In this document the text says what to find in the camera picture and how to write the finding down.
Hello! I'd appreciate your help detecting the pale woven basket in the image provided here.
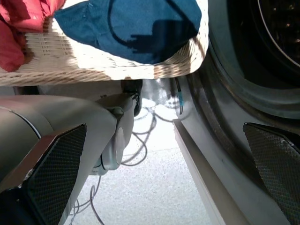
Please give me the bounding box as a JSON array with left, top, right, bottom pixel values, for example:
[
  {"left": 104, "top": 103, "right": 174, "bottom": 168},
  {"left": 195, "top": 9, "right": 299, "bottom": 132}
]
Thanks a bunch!
[{"left": 0, "top": 0, "right": 210, "bottom": 86}]

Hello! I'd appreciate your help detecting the red garment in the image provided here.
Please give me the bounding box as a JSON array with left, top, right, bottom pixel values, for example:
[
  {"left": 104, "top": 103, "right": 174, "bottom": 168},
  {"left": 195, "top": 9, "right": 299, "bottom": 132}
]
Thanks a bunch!
[{"left": 0, "top": 0, "right": 67, "bottom": 72}]

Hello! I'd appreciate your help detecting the thin grey floor cable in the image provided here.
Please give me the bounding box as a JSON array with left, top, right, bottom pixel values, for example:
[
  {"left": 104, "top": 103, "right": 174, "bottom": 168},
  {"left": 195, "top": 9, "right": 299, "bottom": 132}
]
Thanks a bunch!
[{"left": 67, "top": 103, "right": 181, "bottom": 225}]

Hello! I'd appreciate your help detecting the teal tipped black hose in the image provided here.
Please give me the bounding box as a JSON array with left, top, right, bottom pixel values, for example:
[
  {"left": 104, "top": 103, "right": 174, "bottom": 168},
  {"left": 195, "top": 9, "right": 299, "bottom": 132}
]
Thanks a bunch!
[{"left": 174, "top": 78, "right": 186, "bottom": 116}]

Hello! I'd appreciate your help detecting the blue garment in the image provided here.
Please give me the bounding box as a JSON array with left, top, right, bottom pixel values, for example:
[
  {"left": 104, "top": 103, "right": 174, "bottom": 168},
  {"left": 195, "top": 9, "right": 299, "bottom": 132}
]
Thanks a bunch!
[{"left": 53, "top": 0, "right": 203, "bottom": 65}]

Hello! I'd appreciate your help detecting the grey washing machine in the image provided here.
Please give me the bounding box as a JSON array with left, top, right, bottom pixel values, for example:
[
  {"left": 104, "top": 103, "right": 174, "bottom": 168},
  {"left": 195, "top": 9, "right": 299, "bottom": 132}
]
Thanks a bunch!
[{"left": 172, "top": 0, "right": 300, "bottom": 225}]

